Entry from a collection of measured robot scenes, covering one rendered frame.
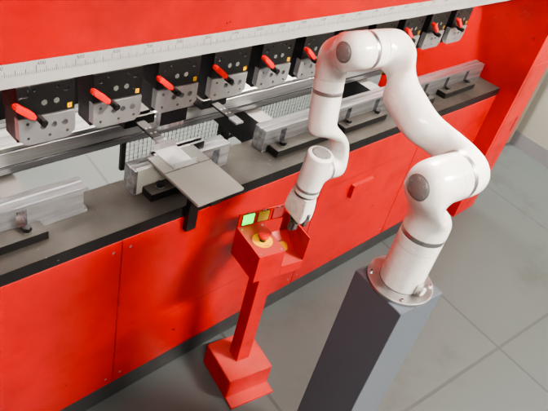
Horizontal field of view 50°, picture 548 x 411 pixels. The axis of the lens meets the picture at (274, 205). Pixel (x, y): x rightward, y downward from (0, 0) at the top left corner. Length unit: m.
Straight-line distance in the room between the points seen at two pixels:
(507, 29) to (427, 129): 2.08
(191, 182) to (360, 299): 0.62
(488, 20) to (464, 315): 1.60
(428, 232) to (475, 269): 2.10
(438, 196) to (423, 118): 0.21
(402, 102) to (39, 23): 0.86
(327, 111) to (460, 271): 1.99
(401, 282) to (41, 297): 1.01
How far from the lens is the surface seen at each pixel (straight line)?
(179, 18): 1.68
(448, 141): 1.51
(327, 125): 1.74
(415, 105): 1.49
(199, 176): 1.85
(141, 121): 2.06
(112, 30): 1.58
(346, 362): 1.85
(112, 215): 1.86
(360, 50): 1.50
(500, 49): 3.54
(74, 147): 2.05
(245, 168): 2.14
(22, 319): 1.86
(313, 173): 1.80
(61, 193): 1.78
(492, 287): 3.54
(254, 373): 2.47
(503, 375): 3.11
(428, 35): 2.77
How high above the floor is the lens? 2.08
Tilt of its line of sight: 37 degrees down
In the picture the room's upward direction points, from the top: 15 degrees clockwise
